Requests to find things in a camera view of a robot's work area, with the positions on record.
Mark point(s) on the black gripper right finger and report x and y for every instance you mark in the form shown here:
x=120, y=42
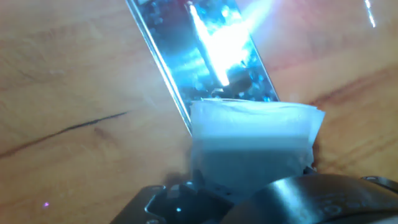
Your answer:
x=382, y=183

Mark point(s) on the shiny metal toilet paper holder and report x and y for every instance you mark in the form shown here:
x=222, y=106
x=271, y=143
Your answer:
x=180, y=46

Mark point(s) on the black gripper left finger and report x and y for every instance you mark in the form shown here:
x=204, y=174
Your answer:
x=186, y=205

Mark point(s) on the white toilet paper roll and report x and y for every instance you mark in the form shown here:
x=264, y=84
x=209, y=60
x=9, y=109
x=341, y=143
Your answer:
x=248, y=140

